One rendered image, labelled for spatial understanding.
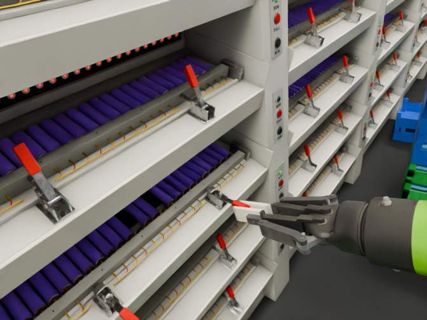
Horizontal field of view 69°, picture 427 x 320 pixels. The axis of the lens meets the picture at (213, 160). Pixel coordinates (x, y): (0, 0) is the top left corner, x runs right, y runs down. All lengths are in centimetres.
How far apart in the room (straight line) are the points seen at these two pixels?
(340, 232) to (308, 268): 75
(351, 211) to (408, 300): 77
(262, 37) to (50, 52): 38
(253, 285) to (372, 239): 58
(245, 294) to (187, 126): 59
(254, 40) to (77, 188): 40
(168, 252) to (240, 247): 28
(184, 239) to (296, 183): 49
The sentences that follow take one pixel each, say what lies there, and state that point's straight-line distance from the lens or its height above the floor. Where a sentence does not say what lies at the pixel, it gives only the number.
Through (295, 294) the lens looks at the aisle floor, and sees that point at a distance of 115.
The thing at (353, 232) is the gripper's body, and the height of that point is 63.
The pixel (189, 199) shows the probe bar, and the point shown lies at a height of 58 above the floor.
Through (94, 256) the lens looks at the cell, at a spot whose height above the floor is 58.
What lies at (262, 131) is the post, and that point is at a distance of 69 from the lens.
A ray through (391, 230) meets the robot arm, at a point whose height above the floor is 66.
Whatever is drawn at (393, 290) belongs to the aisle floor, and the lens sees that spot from 122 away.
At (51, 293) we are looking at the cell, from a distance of 55.
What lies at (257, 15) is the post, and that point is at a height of 86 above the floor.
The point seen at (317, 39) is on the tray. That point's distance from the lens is 86.
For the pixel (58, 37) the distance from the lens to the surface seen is 36.
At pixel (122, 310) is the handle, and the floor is 57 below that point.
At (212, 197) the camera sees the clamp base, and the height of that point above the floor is 56.
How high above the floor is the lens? 97
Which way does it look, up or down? 33 degrees down
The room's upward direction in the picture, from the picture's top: 9 degrees counter-clockwise
